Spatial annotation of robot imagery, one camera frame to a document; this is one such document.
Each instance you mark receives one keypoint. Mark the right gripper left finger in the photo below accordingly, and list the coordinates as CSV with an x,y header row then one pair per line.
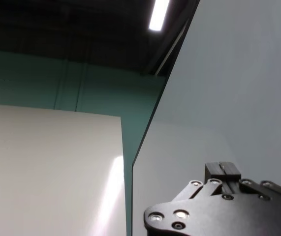
x,y
210,188

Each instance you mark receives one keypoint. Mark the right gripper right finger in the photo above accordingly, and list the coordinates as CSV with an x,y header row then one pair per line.
x,y
232,169

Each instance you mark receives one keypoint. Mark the white ceiling light bar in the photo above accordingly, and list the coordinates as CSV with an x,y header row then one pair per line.
x,y
159,14

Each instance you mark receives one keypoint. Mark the white glossy cabinet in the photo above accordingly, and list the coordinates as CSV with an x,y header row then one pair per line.
x,y
51,172

